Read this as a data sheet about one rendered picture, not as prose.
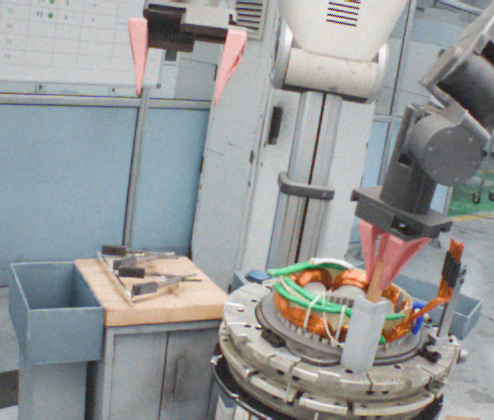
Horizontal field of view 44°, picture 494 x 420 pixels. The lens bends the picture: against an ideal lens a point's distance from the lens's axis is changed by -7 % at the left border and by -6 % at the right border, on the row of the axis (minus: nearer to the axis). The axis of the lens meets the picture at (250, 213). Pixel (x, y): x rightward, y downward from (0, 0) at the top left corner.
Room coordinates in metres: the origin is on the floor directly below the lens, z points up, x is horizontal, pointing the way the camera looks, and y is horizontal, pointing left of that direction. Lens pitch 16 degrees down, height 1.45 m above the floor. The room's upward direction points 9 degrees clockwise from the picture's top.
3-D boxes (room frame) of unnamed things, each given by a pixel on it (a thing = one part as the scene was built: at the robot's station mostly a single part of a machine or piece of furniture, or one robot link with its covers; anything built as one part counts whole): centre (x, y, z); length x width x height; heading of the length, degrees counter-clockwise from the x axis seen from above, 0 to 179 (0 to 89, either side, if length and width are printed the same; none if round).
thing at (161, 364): (0.90, 0.13, 0.91); 0.19 x 0.19 x 0.26; 31
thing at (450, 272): (0.75, -0.26, 1.21); 0.04 x 0.04 x 0.03; 37
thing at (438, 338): (0.77, -0.28, 1.15); 0.03 x 0.02 x 0.12; 119
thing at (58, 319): (0.82, 0.27, 0.92); 0.17 x 0.11 x 0.28; 31
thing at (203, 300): (0.90, 0.13, 1.05); 0.20 x 0.19 x 0.02; 121
